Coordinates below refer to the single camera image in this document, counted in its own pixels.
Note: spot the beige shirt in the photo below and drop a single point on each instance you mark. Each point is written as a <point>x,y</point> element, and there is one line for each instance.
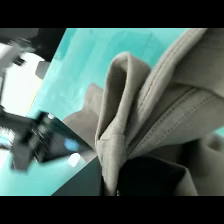
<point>166,110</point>

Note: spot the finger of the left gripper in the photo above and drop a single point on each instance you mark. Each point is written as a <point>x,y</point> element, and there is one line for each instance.
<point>56,140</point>

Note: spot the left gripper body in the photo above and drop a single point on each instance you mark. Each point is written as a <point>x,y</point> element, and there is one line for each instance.
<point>24,146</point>

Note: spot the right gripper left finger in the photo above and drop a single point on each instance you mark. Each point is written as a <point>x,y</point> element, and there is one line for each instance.
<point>86,181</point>

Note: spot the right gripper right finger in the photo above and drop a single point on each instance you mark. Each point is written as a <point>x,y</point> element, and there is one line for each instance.
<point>150,176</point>

